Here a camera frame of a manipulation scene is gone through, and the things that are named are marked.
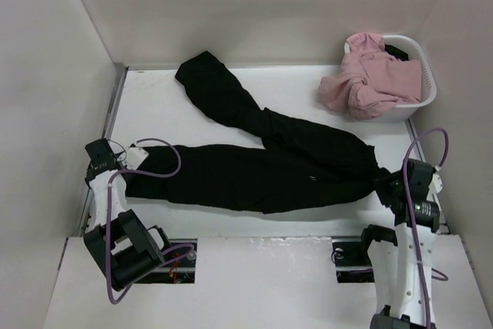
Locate white plastic laundry basket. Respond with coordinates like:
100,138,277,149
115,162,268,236
381,35,438,124

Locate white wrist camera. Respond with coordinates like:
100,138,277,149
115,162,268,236
123,145,149,170
429,166,443,194

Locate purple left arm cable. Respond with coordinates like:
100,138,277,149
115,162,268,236
106,137,194,304

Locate black trousers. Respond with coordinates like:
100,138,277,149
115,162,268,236
126,52,385,214

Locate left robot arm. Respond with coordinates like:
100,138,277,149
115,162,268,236
83,139,173,291

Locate pink trousers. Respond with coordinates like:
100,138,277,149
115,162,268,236
318,32,422,120

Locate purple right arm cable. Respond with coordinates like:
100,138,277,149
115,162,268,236
401,127,451,322

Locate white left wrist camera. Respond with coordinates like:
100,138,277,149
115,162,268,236
123,145,149,170

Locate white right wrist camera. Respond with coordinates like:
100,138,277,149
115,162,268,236
429,166,443,194

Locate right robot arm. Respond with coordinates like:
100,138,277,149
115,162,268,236
357,159,440,328

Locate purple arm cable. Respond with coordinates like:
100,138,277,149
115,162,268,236
106,137,194,304
401,127,451,322

